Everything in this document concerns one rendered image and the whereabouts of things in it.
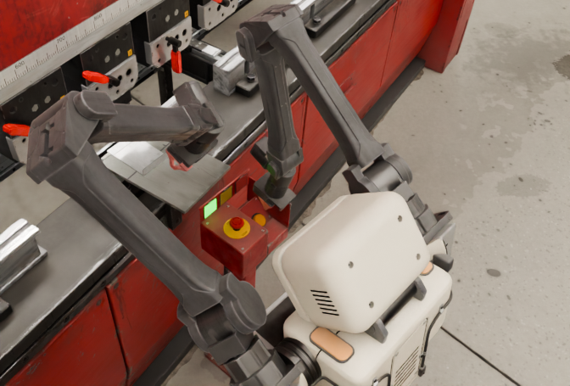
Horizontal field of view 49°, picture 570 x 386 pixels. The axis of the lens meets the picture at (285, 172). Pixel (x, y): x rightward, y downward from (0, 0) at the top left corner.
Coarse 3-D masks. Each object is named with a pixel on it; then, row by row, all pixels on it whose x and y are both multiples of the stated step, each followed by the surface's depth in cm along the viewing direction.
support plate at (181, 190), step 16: (160, 144) 159; (112, 160) 154; (208, 160) 156; (128, 176) 151; (144, 176) 151; (160, 176) 151; (176, 176) 152; (192, 176) 152; (208, 176) 152; (160, 192) 148; (176, 192) 148; (192, 192) 149; (176, 208) 145
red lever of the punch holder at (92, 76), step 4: (84, 72) 127; (88, 72) 127; (92, 72) 129; (96, 72) 130; (84, 76) 127; (88, 76) 127; (92, 76) 127; (96, 76) 128; (100, 76) 129; (104, 76) 131; (108, 76) 135; (112, 76) 135; (88, 80) 128; (92, 80) 128; (96, 80) 129; (100, 80) 130; (104, 80) 131; (108, 80) 132; (112, 80) 134; (116, 80) 134; (112, 84) 134; (116, 84) 134
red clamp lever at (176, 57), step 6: (168, 36) 149; (168, 42) 149; (174, 42) 148; (180, 42) 148; (174, 48) 150; (174, 54) 150; (180, 54) 151; (174, 60) 152; (180, 60) 152; (174, 66) 153; (180, 66) 153; (180, 72) 154
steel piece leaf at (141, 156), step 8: (136, 144) 158; (144, 144) 158; (120, 152) 156; (128, 152) 156; (136, 152) 156; (144, 152) 156; (152, 152) 157; (160, 152) 157; (120, 160) 154; (128, 160) 154; (136, 160) 154; (144, 160) 154; (152, 160) 155; (160, 160) 154; (136, 168) 152; (144, 168) 150; (152, 168) 152
